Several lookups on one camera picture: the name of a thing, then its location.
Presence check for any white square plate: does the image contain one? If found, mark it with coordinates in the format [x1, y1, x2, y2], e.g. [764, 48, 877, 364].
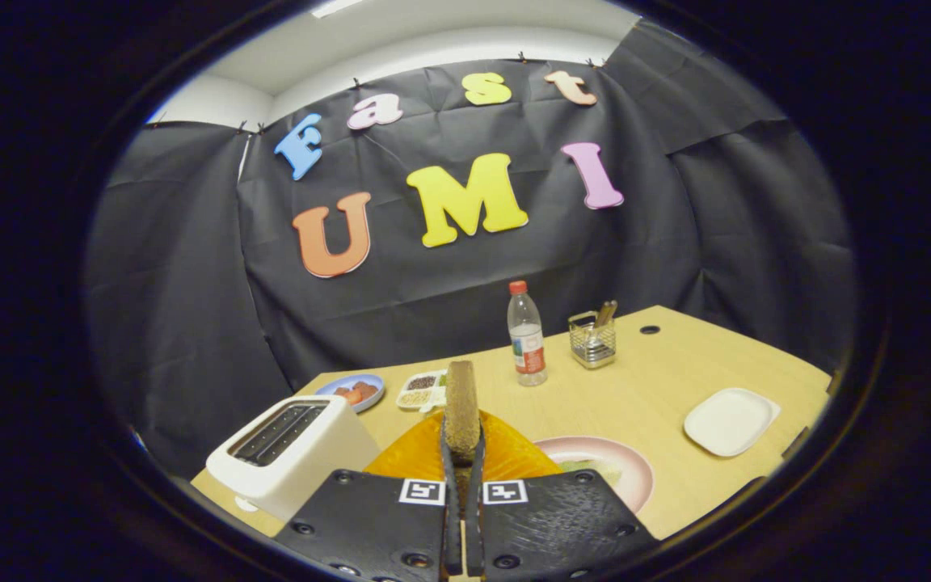
[683, 387, 781, 458]

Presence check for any white toaster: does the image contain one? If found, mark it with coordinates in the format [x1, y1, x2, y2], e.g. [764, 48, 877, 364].
[205, 394, 381, 522]

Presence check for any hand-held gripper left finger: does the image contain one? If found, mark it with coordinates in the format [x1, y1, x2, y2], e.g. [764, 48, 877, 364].
[276, 408, 464, 582]

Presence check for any brown bread slice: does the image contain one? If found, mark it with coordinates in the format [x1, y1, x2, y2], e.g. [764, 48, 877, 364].
[444, 361, 482, 467]

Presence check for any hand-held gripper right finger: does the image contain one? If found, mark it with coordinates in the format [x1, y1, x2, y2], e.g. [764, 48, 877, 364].
[465, 412, 660, 582]

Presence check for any white compartment dish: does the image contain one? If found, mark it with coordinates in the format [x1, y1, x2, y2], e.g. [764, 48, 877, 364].
[395, 369, 449, 411]

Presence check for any wire mesh utensil holder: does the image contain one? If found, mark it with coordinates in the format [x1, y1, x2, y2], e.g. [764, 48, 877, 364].
[568, 301, 618, 370]

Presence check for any pink round plate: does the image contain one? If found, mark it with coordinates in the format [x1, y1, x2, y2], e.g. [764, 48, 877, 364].
[534, 436, 655, 514]

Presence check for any blue plate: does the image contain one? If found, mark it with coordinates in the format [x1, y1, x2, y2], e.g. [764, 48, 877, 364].
[314, 373, 385, 414]

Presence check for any clear bottle with red cap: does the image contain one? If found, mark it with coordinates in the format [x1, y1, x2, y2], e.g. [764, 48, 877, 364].
[508, 280, 549, 387]

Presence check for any green lettuce leaf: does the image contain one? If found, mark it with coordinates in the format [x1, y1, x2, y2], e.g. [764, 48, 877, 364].
[558, 458, 624, 486]

